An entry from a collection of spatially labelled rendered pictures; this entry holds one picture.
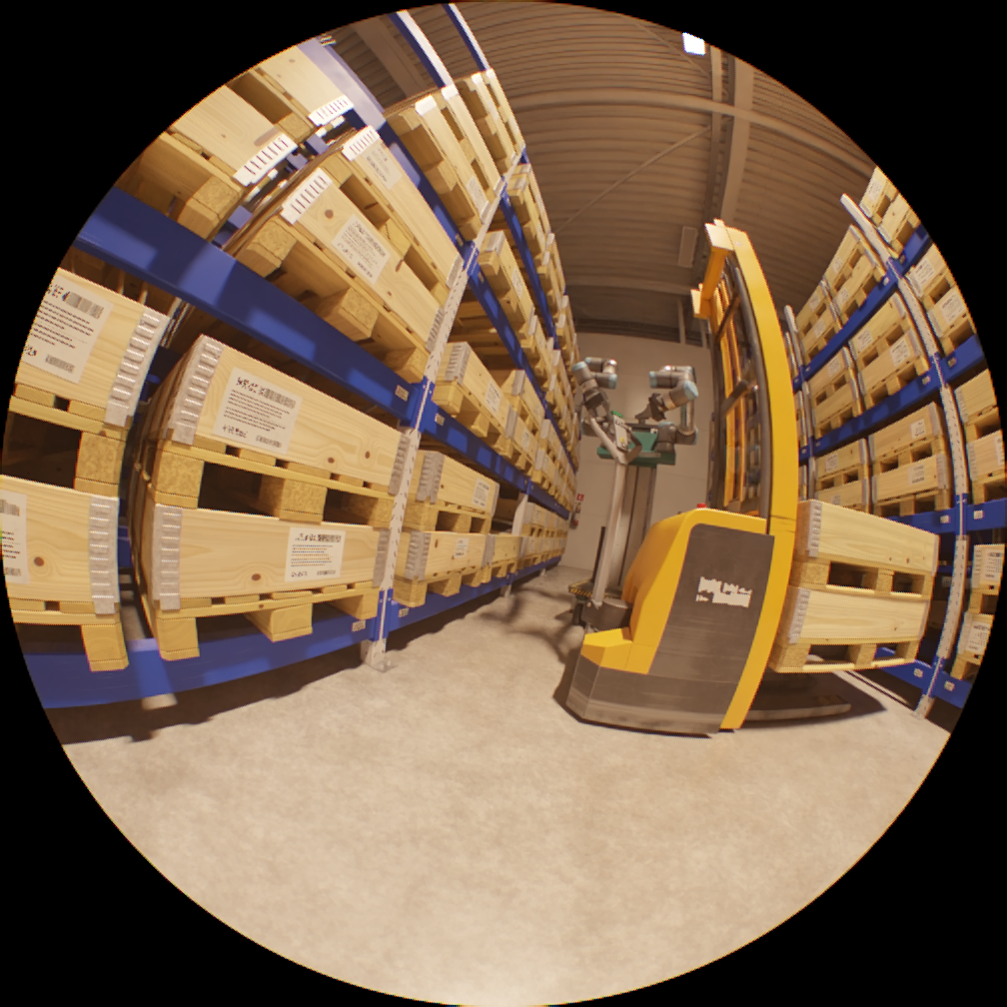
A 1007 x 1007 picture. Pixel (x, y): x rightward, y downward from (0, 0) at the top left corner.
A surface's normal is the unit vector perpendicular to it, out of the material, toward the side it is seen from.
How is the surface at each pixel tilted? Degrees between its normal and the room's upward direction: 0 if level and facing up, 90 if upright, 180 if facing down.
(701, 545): 90
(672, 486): 90
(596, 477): 90
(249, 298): 90
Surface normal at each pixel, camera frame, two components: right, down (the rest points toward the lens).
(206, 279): 0.93, 0.15
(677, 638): -0.31, -0.11
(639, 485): -0.51, -0.15
